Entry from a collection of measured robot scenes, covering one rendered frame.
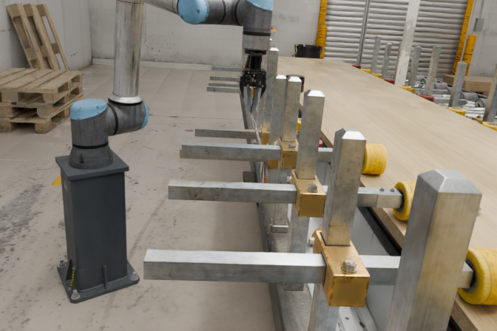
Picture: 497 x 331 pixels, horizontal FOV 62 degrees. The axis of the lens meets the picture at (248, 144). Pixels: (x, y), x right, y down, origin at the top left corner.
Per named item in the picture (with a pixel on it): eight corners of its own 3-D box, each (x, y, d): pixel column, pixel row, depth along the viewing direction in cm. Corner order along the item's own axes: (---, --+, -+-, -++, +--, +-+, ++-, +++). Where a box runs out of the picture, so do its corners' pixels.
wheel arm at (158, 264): (143, 281, 56) (142, 258, 55) (147, 266, 59) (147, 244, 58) (492, 289, 59) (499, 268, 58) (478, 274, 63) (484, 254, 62)
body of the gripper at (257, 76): (242, 88, 133) (244, 50, 129) (241, 83, 141) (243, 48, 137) (265, 89, 133) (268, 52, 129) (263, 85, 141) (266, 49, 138)
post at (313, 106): (284, 300, 93) (308, 91, 78) (282, 289, 97) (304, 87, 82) (299, 300, 94) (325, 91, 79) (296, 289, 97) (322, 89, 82)
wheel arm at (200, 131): (194, 138, 154) (194, 128, 153) (195, 136, 158) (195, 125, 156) (308, 144, 157) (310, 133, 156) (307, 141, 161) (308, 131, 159)
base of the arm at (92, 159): (74, 172, 172) (72, 149, 169) (63, 157, 186) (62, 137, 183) (119, 165, 182) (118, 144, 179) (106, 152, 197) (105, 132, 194)
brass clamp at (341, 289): (324, 306, 55) (329, 275, 53) (305, 250, 68) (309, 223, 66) (369, 307, 55) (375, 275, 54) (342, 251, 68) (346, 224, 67)
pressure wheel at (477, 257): (481, 247, 58) (449, 247, 65) (487, 308, 56) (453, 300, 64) (521, 249, 58) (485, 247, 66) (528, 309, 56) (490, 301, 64)
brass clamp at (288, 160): (279, 168, 102) (280, 149, 101) (273, 151, 115) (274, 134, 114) (303, 170, 103) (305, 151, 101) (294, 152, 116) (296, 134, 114)
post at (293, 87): (272, 244, 117) (288, 77, 103) (271, 238, 121) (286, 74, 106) (284, 245, 118) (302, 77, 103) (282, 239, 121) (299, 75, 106)
